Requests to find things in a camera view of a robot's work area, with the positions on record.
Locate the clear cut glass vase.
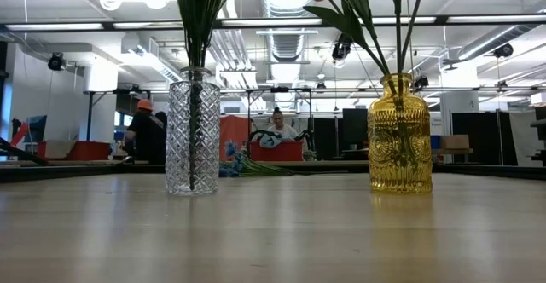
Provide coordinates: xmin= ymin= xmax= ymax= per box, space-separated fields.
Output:
xmin=165 ymin=66 xmax=222 ymax=197

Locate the yellow embossed glass vase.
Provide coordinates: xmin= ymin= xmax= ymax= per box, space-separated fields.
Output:
xmin=366 ymin=72 xmax=433 ymax=194

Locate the red artificial flower bunch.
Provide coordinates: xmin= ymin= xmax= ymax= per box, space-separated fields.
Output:
xmin=172 ymin=0 xmax=214 ymax=190

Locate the person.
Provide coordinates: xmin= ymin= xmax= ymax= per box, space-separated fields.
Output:
xmin=122 ymin=98 xmax=168 ymax=165
xmin=265 ymin=107 xmax=299 ymax=142

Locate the light blue cloth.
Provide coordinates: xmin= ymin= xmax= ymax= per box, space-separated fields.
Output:
xmin=258 ymin=132 xmax=283 ymax=149

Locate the red plastic bin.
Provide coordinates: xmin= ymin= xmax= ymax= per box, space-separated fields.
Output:
xmin=36 ymin=140 xmax=112 ymax=162
xmin=248 ymin=140 xmax=304 ymax=163

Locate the orange red fabric panel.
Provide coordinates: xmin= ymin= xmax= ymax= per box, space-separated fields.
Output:
xmin=219 ymin=114 xmax=251 ymax=161

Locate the black screen panel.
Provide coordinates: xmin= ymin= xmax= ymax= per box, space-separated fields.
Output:
xmin=310 ymin=107 xmax=370 ymax=161

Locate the brown cardboard box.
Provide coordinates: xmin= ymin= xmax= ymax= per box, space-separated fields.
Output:
xmin=439 ymin=134 xmax=471 ymax=150

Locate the white pillar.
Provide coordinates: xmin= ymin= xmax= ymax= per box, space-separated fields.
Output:
xmin=439 ymin=90 xmax=480 ymax=137

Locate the black partition panel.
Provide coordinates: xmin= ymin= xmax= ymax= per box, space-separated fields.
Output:
xmin=450 ymin=111 xmax=520 ymax=166

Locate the white cardboard box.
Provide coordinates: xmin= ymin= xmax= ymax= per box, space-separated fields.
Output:
xmin=44 ymin=140 xmax=78 ymax=160

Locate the blue panel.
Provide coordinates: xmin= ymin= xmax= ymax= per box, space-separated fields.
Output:
xmin=25 ymin=115 xmax=48 ymax=143

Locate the black diagonal bar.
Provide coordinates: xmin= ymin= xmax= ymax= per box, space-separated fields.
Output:
xmin=0 ymin=136 xmax=49 ymax=167

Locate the red stick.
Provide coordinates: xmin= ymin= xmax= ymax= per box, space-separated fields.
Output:
xmin=10 ymin=122 xmax=30 ymax=147

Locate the black machine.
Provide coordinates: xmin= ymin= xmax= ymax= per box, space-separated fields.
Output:
xmin=527 ymin=106 xmax=546 ymax=167

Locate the black gantry frame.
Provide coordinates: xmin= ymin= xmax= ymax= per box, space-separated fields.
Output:
xmin=86 ymin=85 xmax=546 ymax=142

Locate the silver ventilation duct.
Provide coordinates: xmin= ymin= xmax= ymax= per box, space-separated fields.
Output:
xmin=258 ymin=0 xmax=319 ymax=65

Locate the black ceiling light rail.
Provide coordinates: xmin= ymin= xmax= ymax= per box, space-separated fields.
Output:
xmin=0 ymin=14 xmax=546 ymax=32

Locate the grey diagonal ventilation duct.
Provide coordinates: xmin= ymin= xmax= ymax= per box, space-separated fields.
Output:
xmin=456 ymin=23 xmax=539 ymax=61

